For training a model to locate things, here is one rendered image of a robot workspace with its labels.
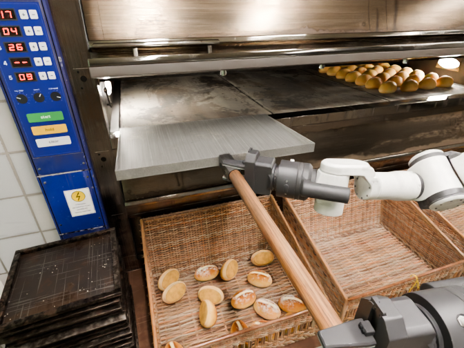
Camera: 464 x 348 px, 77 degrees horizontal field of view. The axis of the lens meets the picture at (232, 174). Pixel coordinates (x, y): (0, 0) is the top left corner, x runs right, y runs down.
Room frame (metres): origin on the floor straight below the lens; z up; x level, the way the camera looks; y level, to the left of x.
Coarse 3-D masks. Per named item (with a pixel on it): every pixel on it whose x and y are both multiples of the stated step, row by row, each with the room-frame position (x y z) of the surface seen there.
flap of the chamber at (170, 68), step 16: (448, 48) 1.10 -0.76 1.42; (144, 64) 0.78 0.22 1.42; (160, 64) 0.79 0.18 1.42; (176, 64) 0.80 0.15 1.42; (192, 64) 0.82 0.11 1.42; (208, 64) 0.83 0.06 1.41; (224, 64) 0.84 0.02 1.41; (240, 64) 0.86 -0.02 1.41; (256, 64) 0.87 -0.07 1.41; (272, 64) 0.89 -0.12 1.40; (288, 64) 0.90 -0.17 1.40; (304, 64) 0.92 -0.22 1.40
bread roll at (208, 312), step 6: (204, 300) 0.67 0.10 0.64; (210, 300) 0.67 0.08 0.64; (204, 306) 0.65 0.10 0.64; (210, 306) 0.64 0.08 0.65; (204, 312) 0.62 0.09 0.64; (210, 312) 0.62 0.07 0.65; (216, 312) 0.63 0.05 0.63; (204, 318) 0.60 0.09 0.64; (210, 318) 0.60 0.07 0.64; (216, 318) 0.62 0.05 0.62; (204, 324) 0.59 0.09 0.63; (210, 324) 0.59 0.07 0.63
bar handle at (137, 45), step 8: (184, 40) 0.86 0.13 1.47; (192, 40) 0.87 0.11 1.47; (200, 40) 0.88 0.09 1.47; (208, 40) 0.88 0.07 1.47; (216, 40) 0.89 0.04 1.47; (96, 48) 0.79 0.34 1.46; (104, 48) 0.80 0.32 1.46; (112, 48) 0.80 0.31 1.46; (120, 48) 0.81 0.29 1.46; (128, 48) 0.82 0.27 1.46; (136, 48) 0.82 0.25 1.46; (208, 48) 0.88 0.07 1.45; (136, 56) 0.81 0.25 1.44
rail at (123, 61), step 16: (304, 48) 0.93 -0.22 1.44; (320, 48) 0.94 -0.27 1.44; (336, 48) 0.96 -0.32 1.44; (352, 48) 0.98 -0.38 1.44; (368, 48) 1.00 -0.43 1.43; (384, 48) 1.02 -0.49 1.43; (400, 48) 1.04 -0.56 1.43; (416, 48) 1.06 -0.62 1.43; (432, 48) 1.08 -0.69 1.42; (96, 64) 0.74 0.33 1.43; (112, 64) 0.75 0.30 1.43; (128, 64) 0.77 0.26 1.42
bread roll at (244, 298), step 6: (240, 294) 0.69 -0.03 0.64; (246, 294) 0.69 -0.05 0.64; (252, 294) 0.70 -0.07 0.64; (234, 300) 0.68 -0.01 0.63; (240, 300) 0.68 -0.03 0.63; (246, 300) 0.68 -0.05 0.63; (252, 300) 0.69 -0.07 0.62; (234, 306) 0.67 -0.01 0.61; (240, 306) 0.67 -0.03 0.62; (246, 306) 0.67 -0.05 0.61
